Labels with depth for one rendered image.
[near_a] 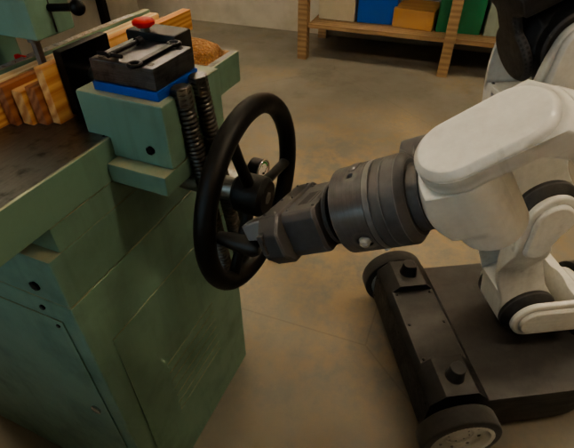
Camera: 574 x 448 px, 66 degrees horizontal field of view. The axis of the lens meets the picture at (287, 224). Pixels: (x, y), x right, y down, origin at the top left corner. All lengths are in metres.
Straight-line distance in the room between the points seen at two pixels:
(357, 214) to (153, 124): 0.30
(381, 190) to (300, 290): 1.22
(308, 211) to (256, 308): 1.13
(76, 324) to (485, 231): 0.55
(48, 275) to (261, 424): 0.83
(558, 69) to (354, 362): 0.96
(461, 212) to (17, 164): 0.51
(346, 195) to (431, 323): 0.94
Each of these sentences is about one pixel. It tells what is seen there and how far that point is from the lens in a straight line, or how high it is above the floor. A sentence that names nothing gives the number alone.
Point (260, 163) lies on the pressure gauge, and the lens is 0.95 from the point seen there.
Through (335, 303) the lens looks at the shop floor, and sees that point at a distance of 1.57.
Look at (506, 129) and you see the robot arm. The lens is 0.37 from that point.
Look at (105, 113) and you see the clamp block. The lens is 0.64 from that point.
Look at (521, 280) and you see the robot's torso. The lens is 1.23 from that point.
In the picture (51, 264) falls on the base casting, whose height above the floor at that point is 0.80.
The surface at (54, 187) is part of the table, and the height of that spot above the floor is 0.89.
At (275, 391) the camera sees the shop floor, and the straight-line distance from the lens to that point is 1.37.
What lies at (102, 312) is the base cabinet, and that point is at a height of 0.66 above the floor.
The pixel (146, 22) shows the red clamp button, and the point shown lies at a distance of 0.67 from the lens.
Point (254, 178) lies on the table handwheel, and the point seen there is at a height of 0.84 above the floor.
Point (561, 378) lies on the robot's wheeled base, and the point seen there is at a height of 0.17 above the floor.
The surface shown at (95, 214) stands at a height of 0.81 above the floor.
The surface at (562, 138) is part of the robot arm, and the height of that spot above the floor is 1.04.
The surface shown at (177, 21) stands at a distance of 1.02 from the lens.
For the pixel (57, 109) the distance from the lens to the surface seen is 0.71.
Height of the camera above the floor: 1.19
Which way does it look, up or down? 40 degrees down
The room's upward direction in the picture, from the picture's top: straight up
